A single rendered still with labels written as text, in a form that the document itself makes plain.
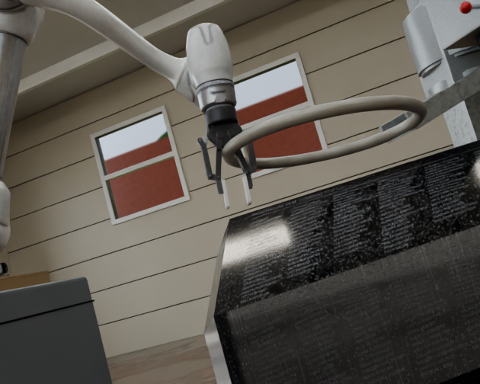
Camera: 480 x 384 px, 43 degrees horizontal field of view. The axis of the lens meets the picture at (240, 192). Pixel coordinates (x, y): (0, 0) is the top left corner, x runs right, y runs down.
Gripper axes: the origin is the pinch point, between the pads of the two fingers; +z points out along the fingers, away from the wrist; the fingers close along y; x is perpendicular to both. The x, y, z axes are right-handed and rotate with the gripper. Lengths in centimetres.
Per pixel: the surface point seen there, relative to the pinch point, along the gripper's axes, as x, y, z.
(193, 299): 742, 8, 22
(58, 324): -5.4, -42.7, 21.7
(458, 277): -4, 45, 29
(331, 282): 7.4, 19.5, 24.5
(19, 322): -15, -48, 20
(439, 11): 20, 72, -45
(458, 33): 16, 73, -36
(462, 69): 76, 107, -44
